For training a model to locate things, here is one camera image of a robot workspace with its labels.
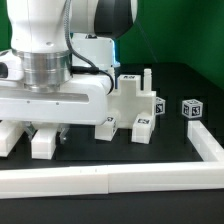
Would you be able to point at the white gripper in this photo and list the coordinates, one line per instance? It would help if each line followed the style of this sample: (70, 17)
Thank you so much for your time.
(81, 100)

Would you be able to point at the white chair seat plate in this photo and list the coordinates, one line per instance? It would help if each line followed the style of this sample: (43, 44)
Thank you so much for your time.
(133, 96)

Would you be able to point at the white chair back frame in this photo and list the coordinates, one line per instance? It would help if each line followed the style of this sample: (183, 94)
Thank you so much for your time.
(43, 143)

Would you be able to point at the white tagged cube near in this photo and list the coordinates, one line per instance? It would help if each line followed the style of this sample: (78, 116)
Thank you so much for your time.
(160, 106)

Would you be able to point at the white tagged cube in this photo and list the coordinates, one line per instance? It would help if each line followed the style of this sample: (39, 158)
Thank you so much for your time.
(160, 106)
(192, 108)

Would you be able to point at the white tagged cube far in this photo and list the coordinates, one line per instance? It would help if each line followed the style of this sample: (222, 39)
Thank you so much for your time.
(192, 108)

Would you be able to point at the white U-shaped fence rail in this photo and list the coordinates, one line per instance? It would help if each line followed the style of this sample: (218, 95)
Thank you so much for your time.
(105, 179)

